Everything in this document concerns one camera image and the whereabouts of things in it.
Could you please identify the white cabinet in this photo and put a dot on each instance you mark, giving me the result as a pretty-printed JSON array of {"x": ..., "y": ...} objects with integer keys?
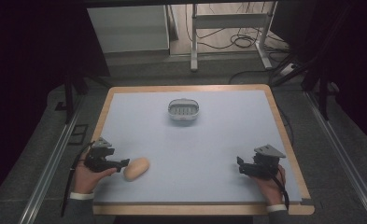
[{"x": 128, "y": 29}]

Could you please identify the black metal stand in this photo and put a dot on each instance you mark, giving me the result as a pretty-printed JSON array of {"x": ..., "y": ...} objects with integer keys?
[
  {"x": 68, "y": 99},
  {"x": 323, "y": 93}
]

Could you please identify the white metal desk frame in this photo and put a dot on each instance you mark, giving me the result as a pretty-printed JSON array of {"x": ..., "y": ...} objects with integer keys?
[{"x": 228, "y": 21}]

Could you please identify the white table mat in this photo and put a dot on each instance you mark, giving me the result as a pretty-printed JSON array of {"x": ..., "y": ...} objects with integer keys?
[{"x": 190, "y": 149}]

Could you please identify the metal floor rail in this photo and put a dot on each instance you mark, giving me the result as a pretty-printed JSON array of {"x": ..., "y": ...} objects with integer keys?
[
  {"x": 343, "y": 158},
  {"x": 47, "y": 177}
]

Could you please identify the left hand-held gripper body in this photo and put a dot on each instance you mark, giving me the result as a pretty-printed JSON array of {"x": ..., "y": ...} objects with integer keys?
[{"x": 97, "y": 157}]

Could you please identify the person's left hand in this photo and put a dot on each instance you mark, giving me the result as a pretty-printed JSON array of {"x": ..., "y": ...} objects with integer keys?
[{"x": 84, "y": 180}]

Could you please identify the white power strip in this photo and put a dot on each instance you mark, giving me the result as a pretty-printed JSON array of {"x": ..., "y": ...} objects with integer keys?
[{"x": 287, "y": 69}]

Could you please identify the person's right hand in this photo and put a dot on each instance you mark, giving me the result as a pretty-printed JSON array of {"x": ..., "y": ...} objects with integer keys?
[{"x": 273, "y": 189}]

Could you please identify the tan bread roll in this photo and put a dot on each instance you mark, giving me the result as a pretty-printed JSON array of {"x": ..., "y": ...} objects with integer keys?
[{"x": 136, "y": 169}]

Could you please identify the white soap dish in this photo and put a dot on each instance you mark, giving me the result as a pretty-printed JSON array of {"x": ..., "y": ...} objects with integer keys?
[{"x": 183, "y": 109}]

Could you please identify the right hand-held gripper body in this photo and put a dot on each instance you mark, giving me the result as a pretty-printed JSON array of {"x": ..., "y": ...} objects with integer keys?
[{"x": 265, "y": 166}]

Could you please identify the black flat floor frame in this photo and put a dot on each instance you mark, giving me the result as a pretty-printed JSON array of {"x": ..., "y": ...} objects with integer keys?
[{"x": 78, "y": 134}]

